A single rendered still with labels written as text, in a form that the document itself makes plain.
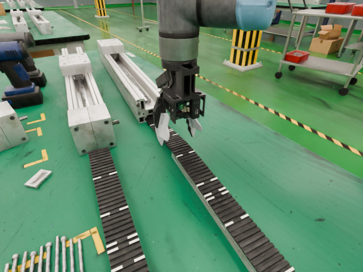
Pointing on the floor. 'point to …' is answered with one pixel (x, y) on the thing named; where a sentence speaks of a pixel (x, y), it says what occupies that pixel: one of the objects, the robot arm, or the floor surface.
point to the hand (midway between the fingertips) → (176, 136)
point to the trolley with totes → (302, 58)
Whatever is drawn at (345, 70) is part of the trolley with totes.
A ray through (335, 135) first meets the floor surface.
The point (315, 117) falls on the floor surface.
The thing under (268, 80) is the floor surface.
